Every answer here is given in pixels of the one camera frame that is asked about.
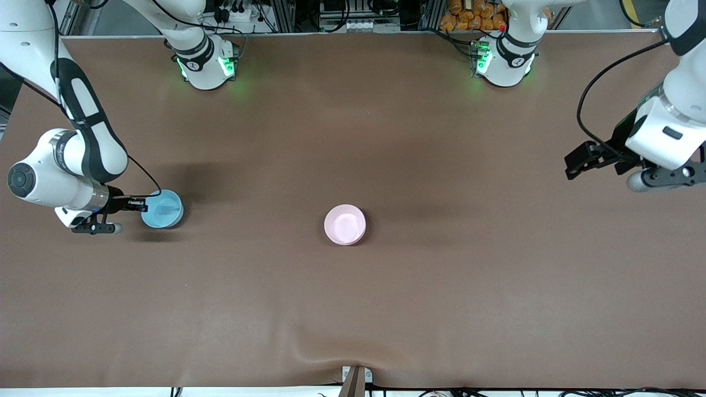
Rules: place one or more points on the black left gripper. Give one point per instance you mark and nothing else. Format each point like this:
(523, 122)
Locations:
(618, 144)

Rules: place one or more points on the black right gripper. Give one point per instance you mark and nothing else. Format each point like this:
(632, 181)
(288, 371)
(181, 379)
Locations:
(116, 200)

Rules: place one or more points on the blue bowl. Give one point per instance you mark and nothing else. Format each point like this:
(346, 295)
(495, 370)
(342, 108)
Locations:
(165, 212)

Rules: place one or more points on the pink bowl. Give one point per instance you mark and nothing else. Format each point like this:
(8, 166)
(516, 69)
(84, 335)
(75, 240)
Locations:
(345, 224)

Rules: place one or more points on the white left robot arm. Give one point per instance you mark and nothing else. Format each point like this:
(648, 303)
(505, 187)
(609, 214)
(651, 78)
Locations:
(659, 118)

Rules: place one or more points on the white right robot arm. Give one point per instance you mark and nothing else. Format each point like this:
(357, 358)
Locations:
(38, 33)

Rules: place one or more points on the orange objects pile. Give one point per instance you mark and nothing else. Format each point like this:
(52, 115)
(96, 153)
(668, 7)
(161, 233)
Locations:
(469, 15)

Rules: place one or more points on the white power strip with plugs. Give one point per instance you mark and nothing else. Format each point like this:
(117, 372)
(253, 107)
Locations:
(237, 11)

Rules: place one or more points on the brown table cloth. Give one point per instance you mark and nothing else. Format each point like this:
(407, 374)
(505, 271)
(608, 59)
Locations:
(353, 138)

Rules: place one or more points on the metal table edge clamp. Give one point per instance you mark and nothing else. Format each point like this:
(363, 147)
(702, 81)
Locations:
(357, 383)

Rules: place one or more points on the aluminium frame corner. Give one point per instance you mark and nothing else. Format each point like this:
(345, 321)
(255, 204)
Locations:
(74, 19)
(663, 34)

